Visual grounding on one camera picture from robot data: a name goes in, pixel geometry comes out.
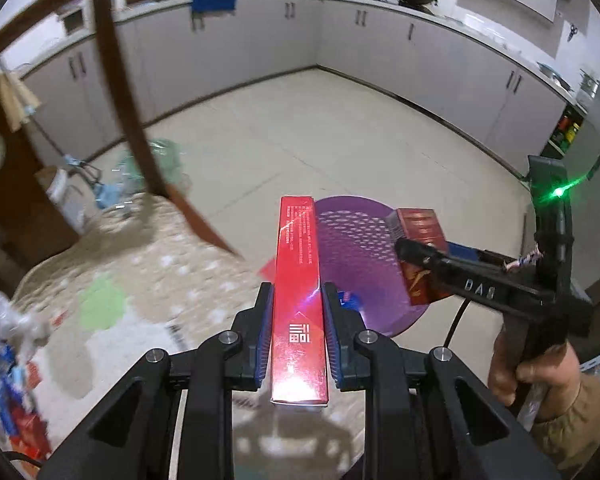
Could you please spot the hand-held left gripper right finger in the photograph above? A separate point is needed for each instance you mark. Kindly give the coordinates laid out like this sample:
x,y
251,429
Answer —
x,y
330,340

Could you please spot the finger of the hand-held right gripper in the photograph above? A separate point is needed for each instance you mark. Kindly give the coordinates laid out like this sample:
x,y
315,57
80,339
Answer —
x,y
462,252
480,285

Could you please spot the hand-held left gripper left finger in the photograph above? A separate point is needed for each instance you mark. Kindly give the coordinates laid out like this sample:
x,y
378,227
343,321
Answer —
x,y
265,330

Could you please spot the small red box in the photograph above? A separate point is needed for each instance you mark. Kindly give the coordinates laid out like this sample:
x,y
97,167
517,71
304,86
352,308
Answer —
x,y
420,227

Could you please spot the long red box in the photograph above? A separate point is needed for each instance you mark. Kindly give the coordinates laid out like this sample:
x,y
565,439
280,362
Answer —
x,y
300,270

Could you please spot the purple plastic basket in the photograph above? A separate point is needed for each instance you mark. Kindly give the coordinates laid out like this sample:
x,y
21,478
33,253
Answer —
x,y
360,250

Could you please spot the person's right forearm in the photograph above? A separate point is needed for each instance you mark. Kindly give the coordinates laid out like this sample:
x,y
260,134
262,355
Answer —
x,y
575,422

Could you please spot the person's right hand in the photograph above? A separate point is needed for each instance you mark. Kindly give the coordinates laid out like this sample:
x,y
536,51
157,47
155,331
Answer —
x,y
545,372

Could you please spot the narrow storage rack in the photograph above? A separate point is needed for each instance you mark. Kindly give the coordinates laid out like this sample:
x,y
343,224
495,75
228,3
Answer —
x,y
565,132

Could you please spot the printed quilted blanket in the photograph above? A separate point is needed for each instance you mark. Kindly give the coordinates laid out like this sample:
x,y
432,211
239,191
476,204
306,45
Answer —
x,y
130,270

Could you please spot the steel pot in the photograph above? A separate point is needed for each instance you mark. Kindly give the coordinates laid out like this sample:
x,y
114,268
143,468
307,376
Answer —
x,y
588,84

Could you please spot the green plastic bag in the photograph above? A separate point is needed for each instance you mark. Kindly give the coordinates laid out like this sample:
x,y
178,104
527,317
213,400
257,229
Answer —
x,y
172,160

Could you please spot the white plastic bucket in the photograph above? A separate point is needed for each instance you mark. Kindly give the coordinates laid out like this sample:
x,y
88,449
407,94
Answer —
x,y
60,200

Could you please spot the brown wooden chair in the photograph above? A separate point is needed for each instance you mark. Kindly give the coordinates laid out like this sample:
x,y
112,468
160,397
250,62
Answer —
x,y
125,90

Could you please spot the grey kitchen base cabinets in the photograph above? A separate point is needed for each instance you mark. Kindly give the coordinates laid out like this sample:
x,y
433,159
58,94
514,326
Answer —
x,y
260,40

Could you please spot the blue hanging cloth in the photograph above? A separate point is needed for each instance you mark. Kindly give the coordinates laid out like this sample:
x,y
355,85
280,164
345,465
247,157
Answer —
x,y
214,2

